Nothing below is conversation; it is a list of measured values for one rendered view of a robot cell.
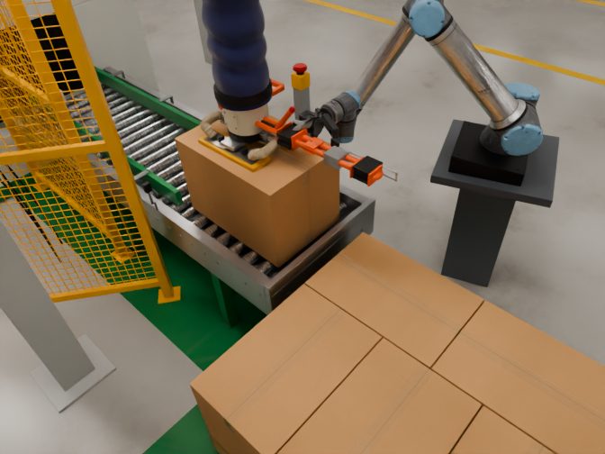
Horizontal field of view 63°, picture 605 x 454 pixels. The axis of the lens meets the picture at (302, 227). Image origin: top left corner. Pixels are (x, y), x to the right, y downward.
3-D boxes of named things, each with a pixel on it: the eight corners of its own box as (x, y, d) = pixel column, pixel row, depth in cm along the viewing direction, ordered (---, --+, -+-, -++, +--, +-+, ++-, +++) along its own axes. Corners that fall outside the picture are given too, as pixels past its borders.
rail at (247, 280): (25, 131, 327) (12, 105, 314) (32, 128, 330) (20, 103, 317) (267, 316, 208) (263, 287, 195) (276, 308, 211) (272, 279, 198)
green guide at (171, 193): (20, 109, 318) (13, 96, 312) (35, 103, 324) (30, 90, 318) (166, 214, 236) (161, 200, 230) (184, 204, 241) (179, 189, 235)
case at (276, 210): (192, 207, 240) (174, 138, 212) (253, 169, 260) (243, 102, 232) (278, 267, 208) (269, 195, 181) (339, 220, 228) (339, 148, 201)
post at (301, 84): (301, 223, 308) (290, 74, 240) (308, 217, 312) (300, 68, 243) (308, 228, 305) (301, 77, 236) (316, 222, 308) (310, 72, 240)
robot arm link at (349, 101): (361, 113, 207) (364, 92, 200) (343, 126, 200) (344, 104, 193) (344, 105, 211) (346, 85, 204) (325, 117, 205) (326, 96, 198)
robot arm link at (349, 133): (355, 132, 219) (357, 107, 210) (352, 147, 211) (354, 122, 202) (334, 130, 220) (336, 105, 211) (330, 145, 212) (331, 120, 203)
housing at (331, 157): (322, 163, 177) (322, 153, 174) (334, 155, 181) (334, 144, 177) (338, 170, 173) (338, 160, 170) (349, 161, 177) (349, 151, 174)
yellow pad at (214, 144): (198, 142, 209) (195, 132, 205) (216, 132, 214) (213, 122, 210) (253, 173, 191) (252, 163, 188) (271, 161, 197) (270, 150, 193)
